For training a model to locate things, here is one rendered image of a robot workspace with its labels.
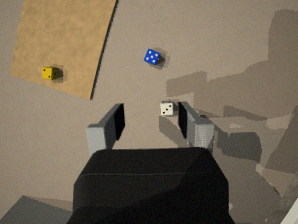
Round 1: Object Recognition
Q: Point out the yellow die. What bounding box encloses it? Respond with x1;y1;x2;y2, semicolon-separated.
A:
42;67;58;80

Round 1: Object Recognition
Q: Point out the white die with black pips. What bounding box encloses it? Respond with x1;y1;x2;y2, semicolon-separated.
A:
160;101;173;116

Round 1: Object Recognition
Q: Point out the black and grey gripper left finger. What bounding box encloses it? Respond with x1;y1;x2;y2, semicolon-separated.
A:
86;103;125;157

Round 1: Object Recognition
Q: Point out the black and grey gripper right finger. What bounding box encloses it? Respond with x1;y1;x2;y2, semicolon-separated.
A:
178;101;215;154

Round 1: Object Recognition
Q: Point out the tan square mat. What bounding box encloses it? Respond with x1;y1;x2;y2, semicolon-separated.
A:
10;0;117;100

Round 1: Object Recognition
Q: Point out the blue die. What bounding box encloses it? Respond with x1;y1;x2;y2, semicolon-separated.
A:
144;49;160;65

